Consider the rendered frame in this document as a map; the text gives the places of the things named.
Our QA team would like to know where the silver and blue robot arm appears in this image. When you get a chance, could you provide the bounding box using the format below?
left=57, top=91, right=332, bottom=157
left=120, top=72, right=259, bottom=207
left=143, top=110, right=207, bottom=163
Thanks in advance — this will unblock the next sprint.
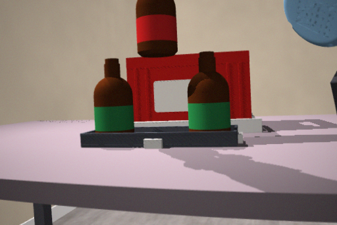
left=284, top=0, right=337, bottom=47

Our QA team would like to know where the brown bottle with red label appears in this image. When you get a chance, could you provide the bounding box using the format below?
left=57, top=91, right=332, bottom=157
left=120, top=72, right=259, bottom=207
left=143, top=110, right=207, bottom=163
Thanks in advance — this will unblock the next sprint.
left=136, top=0, right=178, bottom=58

